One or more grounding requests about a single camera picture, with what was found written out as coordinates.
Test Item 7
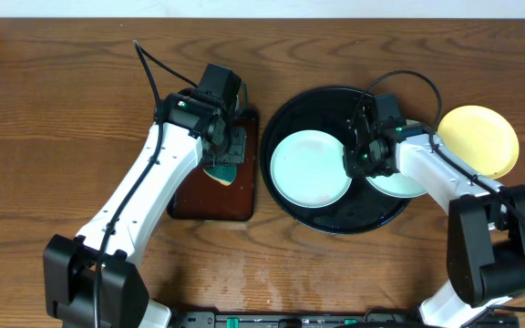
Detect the light green plate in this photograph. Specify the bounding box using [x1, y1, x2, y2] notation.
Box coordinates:
[365, 118, 430, 200]
[270, 130, 352, 209]

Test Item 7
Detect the light green plate front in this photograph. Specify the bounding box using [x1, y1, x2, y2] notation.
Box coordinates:
[270, 130, 352, 209]

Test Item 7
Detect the black rectangular water tray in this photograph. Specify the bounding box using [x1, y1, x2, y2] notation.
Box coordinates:
[167, 109, 259, 221]

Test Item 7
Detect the green scouring sponge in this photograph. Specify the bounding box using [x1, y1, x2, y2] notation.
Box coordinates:
[203, 165, 237, 186]

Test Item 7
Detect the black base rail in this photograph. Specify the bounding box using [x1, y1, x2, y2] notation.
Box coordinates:
[170, 310, 520, 328]

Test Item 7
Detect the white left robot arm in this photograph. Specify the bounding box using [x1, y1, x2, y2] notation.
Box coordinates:
[43, 93, 247, 327]

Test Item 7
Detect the yellow plate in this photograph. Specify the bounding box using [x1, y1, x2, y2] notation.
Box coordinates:
[437, 105, 520, 179]

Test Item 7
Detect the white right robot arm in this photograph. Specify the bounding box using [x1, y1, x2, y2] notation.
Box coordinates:
[344, 118, 525, 327]

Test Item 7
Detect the round black serving tray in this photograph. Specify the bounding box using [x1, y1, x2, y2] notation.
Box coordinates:
[259, 87, 410, 235]

